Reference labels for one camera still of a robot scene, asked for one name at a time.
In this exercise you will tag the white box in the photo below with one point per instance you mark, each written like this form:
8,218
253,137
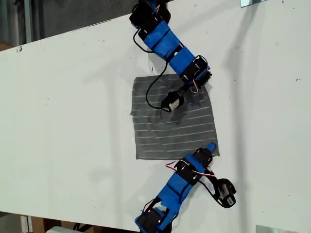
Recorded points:
57,230

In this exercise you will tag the black camera stalk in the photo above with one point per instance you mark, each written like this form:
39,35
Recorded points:
215,180
184,89

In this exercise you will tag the silver black camera box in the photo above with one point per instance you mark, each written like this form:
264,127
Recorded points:
171,102
227,194

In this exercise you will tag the grey striped square towel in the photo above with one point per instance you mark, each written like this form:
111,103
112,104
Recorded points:
155,136

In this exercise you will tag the grey metal beam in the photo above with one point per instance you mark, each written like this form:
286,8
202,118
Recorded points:
28,21

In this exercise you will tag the white table leg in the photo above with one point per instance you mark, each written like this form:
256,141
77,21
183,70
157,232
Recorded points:
25,224

